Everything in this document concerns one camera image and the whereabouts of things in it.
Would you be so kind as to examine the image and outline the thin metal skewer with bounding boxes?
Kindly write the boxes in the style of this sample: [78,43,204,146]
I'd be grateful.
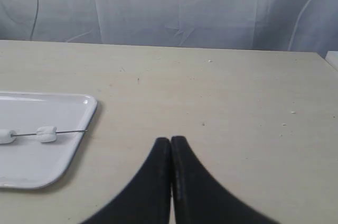
[11,129,88,137]

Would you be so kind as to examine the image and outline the white object at table edge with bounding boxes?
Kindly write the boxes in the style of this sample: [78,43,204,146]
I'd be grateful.
[325,51,338,71]

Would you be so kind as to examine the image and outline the white backdrop curtain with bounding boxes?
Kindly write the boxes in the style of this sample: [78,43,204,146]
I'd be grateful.
[1,0,337,56]

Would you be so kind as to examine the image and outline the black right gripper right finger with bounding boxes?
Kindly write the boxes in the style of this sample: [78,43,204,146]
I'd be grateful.
[171,136,277,223]

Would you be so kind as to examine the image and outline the white rectangular plastic tray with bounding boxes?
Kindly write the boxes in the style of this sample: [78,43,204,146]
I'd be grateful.
[1,91,98,190]

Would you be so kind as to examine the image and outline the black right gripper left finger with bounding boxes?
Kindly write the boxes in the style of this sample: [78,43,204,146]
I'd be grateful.
[83,137,171,223]

